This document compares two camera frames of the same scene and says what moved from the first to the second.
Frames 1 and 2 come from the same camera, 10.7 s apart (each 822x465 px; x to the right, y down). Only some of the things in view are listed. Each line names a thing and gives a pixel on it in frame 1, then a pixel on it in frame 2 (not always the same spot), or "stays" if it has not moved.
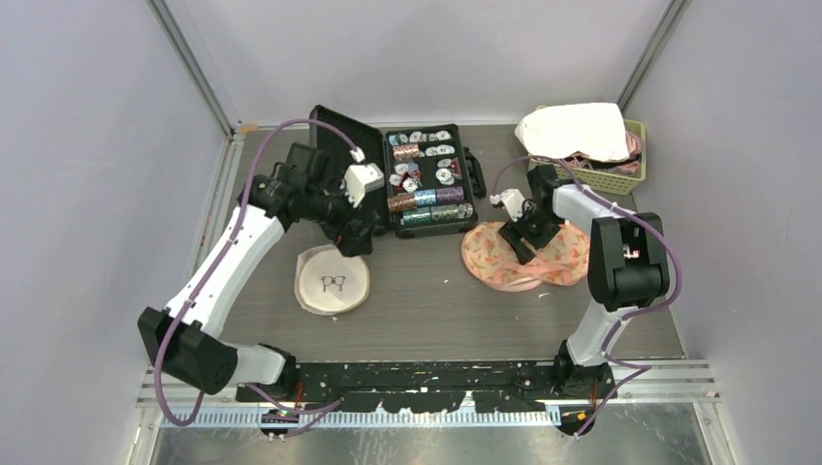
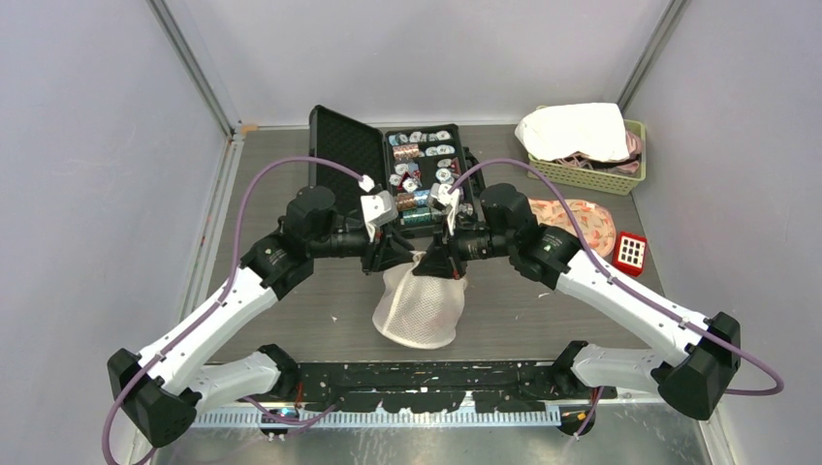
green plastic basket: (592, 178) stays
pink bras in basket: (629, 165) stays
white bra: (595, 129) stays
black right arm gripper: (516, 232) -> (437, 258)
